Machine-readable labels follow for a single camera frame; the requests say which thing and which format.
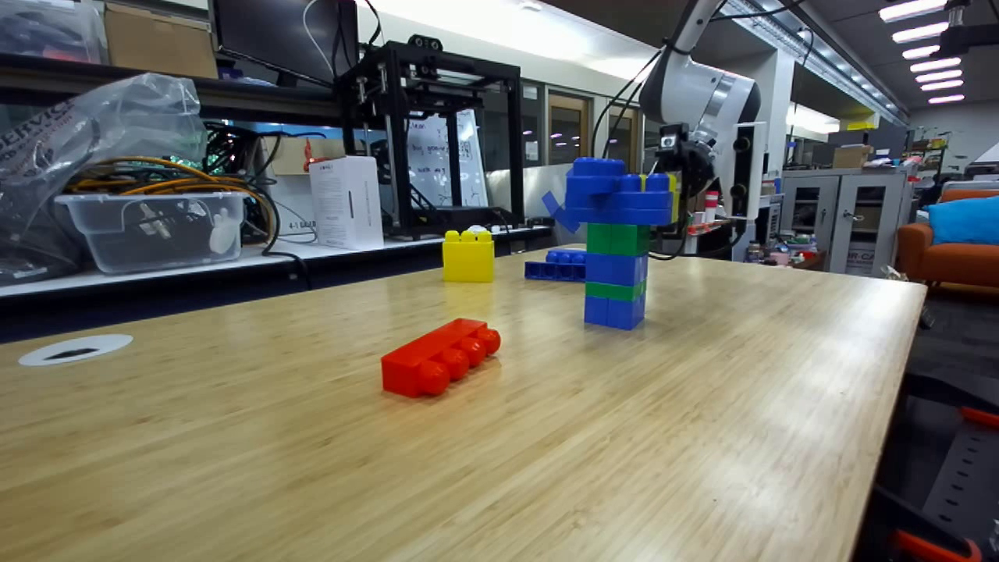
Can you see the blue narrow block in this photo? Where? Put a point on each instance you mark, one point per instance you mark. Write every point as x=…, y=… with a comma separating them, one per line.
x=561, y=268

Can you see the clear plastic bag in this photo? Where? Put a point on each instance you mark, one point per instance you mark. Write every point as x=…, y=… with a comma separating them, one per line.
x=131, y=117

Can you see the yellow standing block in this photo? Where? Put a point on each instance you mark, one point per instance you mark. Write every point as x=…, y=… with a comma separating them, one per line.
x=469, y=254

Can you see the blue green block tower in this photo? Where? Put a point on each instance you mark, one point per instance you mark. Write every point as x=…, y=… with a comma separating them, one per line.
x=617, y=277

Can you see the clear plastic bin with cables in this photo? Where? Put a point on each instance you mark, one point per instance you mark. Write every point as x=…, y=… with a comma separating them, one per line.
x=148, y=233

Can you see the red long block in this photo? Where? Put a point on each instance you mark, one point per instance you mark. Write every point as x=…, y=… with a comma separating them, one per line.
x=442, y=358

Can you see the orange sofa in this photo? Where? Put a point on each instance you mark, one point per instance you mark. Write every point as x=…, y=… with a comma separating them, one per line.
x=956, y=241

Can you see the white cardboard box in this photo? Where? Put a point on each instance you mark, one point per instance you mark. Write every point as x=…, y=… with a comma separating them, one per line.
x=348, y=201

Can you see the yellow block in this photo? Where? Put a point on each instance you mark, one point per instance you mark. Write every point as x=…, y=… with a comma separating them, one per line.
x=469, y=254
x=675, y=188

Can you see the grey cabinet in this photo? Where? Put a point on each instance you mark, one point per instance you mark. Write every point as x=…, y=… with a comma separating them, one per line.
x=850, y=218

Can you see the black 3D printer frame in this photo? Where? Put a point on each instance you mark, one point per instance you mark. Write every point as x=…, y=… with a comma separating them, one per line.
x=424, y=106

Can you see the blue long block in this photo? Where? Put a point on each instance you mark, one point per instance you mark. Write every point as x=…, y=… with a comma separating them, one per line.
x=602, y=192

